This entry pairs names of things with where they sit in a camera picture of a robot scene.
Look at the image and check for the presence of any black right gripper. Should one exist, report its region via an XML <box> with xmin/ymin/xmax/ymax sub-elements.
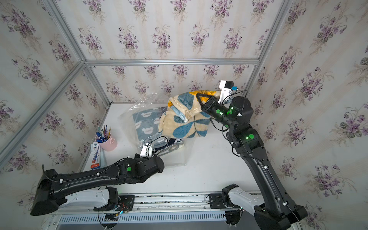
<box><xmin>198</xmin><ymin>92</ymin><xmax>240</xmax><ymax>135</ymax></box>

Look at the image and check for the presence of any beige floral fleece blanket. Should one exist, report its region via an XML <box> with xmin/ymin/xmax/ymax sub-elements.
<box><xmin>158</xmin><ymin>90</ymin><xmax>220</xmax><ymax>139</ymax></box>

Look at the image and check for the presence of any clear plastic vacuum bag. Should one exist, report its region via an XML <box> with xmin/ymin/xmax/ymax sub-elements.
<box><xmin>118</xmin><ymin>93</ymin><xmax>188</xmax><ymax>168</ymax></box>

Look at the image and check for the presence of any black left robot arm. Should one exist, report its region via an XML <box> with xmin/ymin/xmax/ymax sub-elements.
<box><xmin>30</xmin><ymin>156</ymin><xmax>165</xmax><ymax>216</ymax></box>

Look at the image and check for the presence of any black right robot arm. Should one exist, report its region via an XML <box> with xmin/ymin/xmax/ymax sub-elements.
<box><xmin>196</xmin><ymin>94</ymin><xmax>308</xmax><ymax>230</ymax></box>

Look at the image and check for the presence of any blue bear pattern blanket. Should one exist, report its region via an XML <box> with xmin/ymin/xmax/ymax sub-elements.
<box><xmin>132</xmin><ymin>106</ymin><xmax>167</xmax><ymax>145</ymax></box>

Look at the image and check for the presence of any pink pen cup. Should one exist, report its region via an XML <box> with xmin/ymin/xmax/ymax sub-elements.
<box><xmin>95</xmin><ymin>136</ymin><xmax>118</xmax><ymax>151</ymax></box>

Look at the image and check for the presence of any white toothpaste box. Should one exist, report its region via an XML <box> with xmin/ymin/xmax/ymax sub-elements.
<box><xmin>90</xmin><ymin>142</ymin><xmax>103</xmax><ymax>170</ymax></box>

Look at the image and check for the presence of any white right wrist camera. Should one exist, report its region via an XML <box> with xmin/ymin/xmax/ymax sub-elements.
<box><xmin>218</xmin><ymin>80</ymin><xmax>237</xmax><ymax>104</ymax></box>

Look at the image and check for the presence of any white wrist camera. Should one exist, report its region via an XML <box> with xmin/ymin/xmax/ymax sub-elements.
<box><xmin>218</xmin><ymin>80</ymin><xmax>237</xmax><ymax>104</ymax></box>
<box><xmin>140</xmin><ymin>141</ymin><xmax>152</xmax><ymax>159</ymax></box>

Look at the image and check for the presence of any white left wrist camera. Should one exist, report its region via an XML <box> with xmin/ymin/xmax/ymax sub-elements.
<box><xmin>140</xmin><ymin>141</ymin><xmax>152</xmax><ymax>159</ymax></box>

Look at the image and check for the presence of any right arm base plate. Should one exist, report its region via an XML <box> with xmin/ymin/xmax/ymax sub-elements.
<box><xmin>206</xmin><ymin>193</ymin><xmax>239</xmax><ymax>209</ymax></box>

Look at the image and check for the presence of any aluminium mounting rail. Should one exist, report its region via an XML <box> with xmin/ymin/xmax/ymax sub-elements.
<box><xmin>55</xmin><ymin>187</ymin><xmax>266</xmax><ymax>214</ymax></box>

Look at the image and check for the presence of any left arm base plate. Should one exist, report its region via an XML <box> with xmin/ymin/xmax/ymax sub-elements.
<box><xmin>94</xmin><ymin>195</ymin><xmax>135</xmax><ymax>212</ymax></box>

